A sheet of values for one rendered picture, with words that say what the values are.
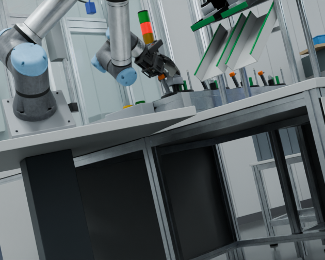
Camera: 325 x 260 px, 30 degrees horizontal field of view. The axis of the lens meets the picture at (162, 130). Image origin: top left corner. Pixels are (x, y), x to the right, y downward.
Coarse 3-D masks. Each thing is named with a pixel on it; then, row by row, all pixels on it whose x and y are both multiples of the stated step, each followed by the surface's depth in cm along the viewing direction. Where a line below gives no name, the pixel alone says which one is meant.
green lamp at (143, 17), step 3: (141, 12) 275; (144, 12) 275; (147, 12) 276; (138, 15) 277; (141, 15) 275; (144, 15) 275; (147, 15) 276; (141, 18) 275; (144, 18) 275; (147, 18) 276; (141, 21) 276; (144, 21) 275; (147, 21) 275; (150, 21) 277
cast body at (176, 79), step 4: (168, 72) 253; (180, 72) 254; (168, 76) 253; (176, 76) 252; (180, 76) 254; (168, 80) 252; (172, 80) 250; (176, 80) 252; (180, 80) 253; (168, 84) 252; (172, 84) 250; (176, 84) 252; (180, 84) 254
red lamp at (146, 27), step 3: (141, 24) 276; (144, 24) 275; (147, 24) 275; (150, 24) 276; (141, 27) 276; (144, 27) 275; (147, 27) 275; (150, 27) 276; (141, 30) 276; (144, 30) 275; (147, 30) 275; (150, 30) 275; (144, 33) 275
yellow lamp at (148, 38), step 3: (147, 33) 275; (150, 33) 275; (144, 36) 275; (147, 36) 275; (150, 36) 275; (153, 36) 276; (144, 39) 275; (147, 39) 275; (150, 39) 274; (153, 39) 275; (144, 42) 276; (147, 42) 275; (150, 42) 274
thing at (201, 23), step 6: (210, 0) 245; (216, 0) 247; (222, 0) 249; (216, 6) 246; (222, 6) 249; (228, 6) 232; (216, 12) 227; (210, 18) 227; (216, 18) 227; (198, 24) 233; (204, 24) 231; (192, 30) 236
